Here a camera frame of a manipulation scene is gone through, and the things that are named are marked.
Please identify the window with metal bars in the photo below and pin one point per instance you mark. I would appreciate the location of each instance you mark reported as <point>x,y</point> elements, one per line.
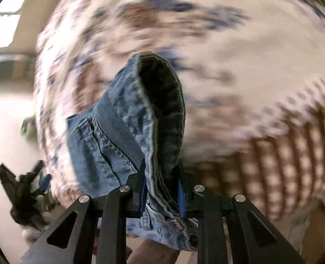
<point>2,27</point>

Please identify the floral printed bed blanket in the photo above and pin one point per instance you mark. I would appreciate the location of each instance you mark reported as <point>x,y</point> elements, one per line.
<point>234,60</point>

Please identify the green plastic bag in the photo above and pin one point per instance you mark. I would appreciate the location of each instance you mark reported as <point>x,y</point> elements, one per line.
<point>26,128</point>

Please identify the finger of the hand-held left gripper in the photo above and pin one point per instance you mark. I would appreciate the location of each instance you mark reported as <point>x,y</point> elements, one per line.
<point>7,176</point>
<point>42,180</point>

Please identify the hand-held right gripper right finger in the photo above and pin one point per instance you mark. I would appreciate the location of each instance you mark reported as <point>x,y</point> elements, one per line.
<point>182,198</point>

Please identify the blue denim pants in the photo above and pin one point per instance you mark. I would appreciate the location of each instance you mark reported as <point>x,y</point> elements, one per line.
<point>124,132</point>

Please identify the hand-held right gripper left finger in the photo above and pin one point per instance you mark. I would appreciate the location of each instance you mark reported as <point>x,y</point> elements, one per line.
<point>136,187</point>

